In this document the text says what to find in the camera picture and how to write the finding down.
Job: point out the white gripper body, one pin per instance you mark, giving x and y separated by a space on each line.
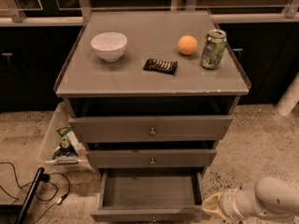
228 202

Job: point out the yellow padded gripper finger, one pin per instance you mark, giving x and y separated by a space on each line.
211 205

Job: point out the grey bottom drawer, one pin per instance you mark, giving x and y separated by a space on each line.
150 195

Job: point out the grey drawer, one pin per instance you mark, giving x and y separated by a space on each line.
150 195
151 154
149 129

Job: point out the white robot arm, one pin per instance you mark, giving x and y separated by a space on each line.
270 199

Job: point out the grey middle drawer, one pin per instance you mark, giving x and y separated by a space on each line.
151 154

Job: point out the grey drawer cabinet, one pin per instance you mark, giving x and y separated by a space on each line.
92 87

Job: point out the grey top drawer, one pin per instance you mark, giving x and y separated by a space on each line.
149 129

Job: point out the black snack bar wrapper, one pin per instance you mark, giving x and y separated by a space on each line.
161 66

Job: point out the green chip bag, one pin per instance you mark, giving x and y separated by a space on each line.
68 146

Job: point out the green soda can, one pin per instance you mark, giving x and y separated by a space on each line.
213 49

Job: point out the clear plastic bin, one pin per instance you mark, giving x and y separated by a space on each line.
51 141

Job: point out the orange fruit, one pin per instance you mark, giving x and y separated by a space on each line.
187 45

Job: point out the black flat bar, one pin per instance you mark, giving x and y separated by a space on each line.
29 196

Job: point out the white ceramic bowl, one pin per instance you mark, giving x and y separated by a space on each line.
109 46

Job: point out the white cylindrical post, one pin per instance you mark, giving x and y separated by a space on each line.
289 99

